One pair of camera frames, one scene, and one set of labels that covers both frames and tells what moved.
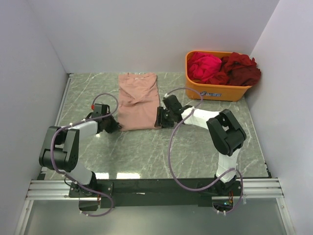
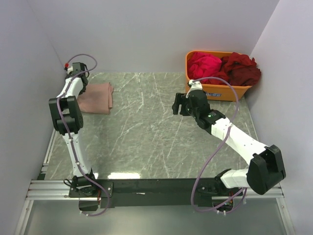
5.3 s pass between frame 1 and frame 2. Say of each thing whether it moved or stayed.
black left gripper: moved
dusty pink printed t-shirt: moved
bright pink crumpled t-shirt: stayed
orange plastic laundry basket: stayed
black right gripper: moved
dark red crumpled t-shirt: stayed
